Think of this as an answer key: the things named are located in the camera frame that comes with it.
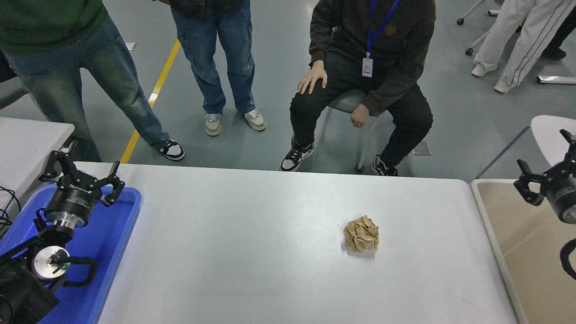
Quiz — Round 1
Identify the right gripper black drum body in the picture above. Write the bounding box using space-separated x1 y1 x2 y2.
542 173 576 225

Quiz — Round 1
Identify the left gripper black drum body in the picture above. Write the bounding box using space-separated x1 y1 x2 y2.
44 175 101 221

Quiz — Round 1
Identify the tan paper ball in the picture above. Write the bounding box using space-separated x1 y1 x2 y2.
343 215 380 253

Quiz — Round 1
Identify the seated person's left hand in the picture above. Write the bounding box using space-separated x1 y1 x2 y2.
351 103 371 128

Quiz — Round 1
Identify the seated person's right hand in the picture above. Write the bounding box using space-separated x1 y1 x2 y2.
297 60 328 95

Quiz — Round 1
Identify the white side table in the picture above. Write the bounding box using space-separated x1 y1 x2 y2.
0 117 75 212

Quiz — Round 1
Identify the blue plastic tray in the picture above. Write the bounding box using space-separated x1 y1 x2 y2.
0 184 142 324

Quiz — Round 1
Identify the large pale bin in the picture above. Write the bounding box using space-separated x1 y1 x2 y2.
469 179 576 324

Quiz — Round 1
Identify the standing person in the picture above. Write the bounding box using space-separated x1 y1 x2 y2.
155 0 267 137
0 0 185 162

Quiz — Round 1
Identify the white-framed office chair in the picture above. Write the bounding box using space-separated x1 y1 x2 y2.
457 0 500 56

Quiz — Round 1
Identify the grey chair with white legs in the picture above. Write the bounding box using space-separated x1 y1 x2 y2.
326 89 392 174

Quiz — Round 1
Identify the seated person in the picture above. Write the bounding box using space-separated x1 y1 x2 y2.
280 0 436 176

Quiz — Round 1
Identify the black cable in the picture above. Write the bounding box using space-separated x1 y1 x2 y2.
0 187 22 234

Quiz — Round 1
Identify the blue lanyard with badge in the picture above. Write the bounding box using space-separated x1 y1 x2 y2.
361 0 400 78

